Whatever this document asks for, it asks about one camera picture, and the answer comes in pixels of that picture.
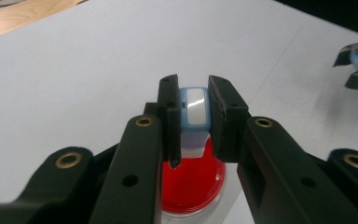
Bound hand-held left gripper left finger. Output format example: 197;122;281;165
88;74;182;224

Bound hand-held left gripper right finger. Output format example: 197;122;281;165
208;75;358;224

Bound round red ink pad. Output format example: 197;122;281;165
159;136;228;224

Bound small blue stamp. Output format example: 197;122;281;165
178;86;213;160

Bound white table cover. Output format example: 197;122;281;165
0;0;358;224

